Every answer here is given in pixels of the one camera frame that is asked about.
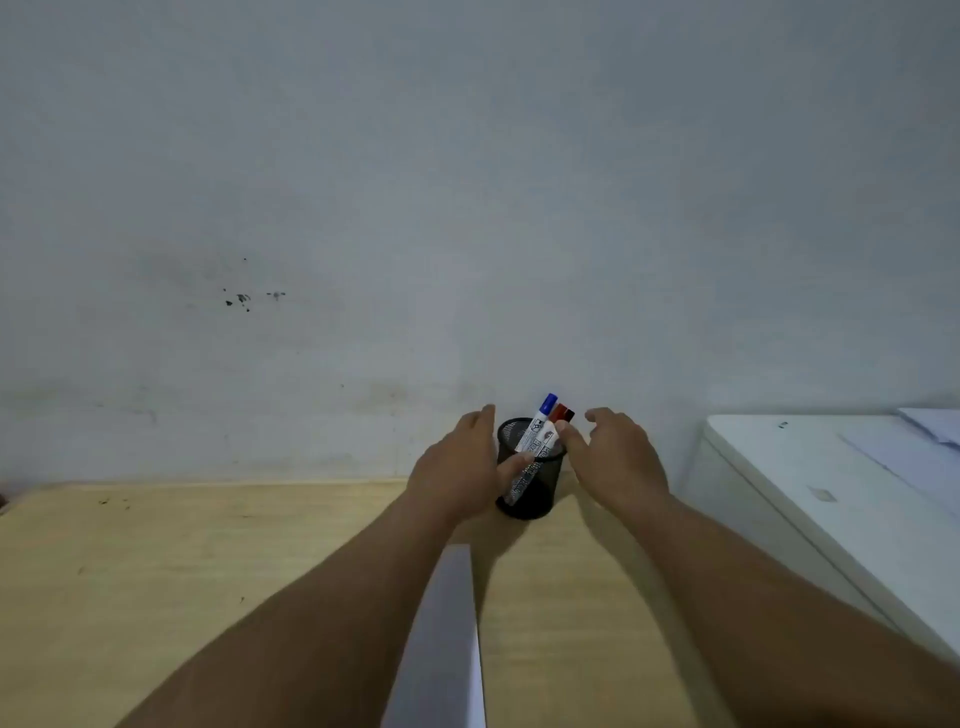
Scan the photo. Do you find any person's right hand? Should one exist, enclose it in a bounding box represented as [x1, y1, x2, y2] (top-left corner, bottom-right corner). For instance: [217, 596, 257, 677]
[554, 407, 670, 519]

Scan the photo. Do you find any person's left hand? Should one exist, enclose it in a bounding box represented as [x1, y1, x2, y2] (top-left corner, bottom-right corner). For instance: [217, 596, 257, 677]
[404, 404, 535, 526]

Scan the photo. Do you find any black mesh pen holder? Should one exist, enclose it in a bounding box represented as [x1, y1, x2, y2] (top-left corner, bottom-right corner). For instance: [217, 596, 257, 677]
[494, 417, 568, 521]

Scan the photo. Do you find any blue marker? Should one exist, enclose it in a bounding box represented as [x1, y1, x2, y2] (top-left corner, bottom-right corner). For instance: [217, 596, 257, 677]
[503, 392, 560, 505]

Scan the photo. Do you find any white paper strip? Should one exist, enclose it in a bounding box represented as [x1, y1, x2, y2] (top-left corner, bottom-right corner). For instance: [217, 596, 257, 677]
[380, 543, 489, 728]

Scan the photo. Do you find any person's left forearm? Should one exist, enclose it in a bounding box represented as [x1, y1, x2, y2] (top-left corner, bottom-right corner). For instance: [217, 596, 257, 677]
[112, 491, 459, 728]

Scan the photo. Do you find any person's right forearm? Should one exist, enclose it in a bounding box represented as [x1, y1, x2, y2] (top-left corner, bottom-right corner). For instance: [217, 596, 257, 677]
[622, 491, 960, 728]

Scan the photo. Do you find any white cabinet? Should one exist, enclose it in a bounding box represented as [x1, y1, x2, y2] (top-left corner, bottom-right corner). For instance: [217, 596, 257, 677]
[678, 414, 960, 665]

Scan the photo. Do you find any large white paper sheet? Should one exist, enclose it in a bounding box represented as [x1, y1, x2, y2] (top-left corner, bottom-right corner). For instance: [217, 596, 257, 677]
[839, 414, 960, 519]

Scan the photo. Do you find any small white paper sheet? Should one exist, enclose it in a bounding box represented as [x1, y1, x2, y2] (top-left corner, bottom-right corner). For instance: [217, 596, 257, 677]
[897, 407, 960, 450]

